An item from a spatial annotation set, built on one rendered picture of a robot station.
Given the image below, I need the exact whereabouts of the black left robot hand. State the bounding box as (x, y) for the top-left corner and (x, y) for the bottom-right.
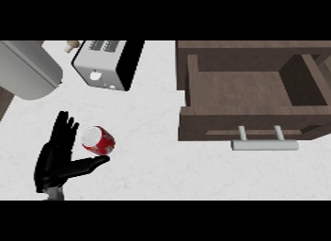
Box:
(34, 110), (110, 194)

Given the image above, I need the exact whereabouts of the brown wooden cabinet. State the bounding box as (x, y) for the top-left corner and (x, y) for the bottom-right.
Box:
(175, 40), (331, 106)

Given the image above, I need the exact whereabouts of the large pale grey appliance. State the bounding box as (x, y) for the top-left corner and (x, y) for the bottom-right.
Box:
(0, 40), (63, 102)

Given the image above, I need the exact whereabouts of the silver drawer handle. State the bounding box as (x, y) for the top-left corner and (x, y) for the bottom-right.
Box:
(230, 125), (299, 152)

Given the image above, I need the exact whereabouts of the brown wooden drawer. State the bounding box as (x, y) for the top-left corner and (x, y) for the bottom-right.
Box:
(177, 54), (331, 142)

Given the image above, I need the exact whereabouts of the small beige object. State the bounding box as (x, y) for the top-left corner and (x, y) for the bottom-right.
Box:
(62, 40), (82, 53)

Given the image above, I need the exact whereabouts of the silver and black toaster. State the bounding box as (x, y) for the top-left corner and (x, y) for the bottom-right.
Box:
(71, 40), (146, 92)

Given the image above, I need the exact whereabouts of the red and white can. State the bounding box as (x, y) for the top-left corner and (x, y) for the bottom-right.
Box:
(81, 125), (116, 156)

